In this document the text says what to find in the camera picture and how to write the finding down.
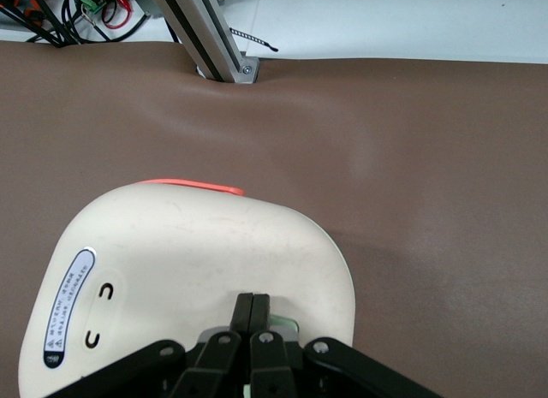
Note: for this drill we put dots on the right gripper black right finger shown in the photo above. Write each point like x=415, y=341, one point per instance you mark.
x=274, y=364

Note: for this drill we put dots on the brown table mat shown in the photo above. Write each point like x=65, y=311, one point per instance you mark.
x=385, y=158

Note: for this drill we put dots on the aluminium profile post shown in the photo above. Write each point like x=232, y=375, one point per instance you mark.
x=205, y=34

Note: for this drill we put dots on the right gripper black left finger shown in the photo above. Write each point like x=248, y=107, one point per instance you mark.
x=214, y=364

